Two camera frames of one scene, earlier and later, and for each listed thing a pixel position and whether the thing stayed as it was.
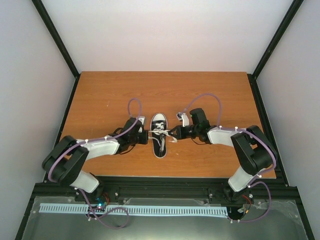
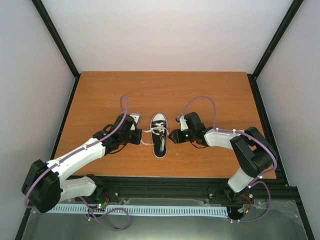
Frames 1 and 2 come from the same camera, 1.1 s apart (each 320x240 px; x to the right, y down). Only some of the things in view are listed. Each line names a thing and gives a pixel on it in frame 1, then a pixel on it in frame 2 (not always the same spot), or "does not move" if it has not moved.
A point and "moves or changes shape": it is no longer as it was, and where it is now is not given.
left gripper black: x=144 y=140 → x=137 y=139
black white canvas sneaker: x=158 y=130 does not move
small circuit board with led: x=100 y=203 does not move
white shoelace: x=159 y=131 moves or changes shape
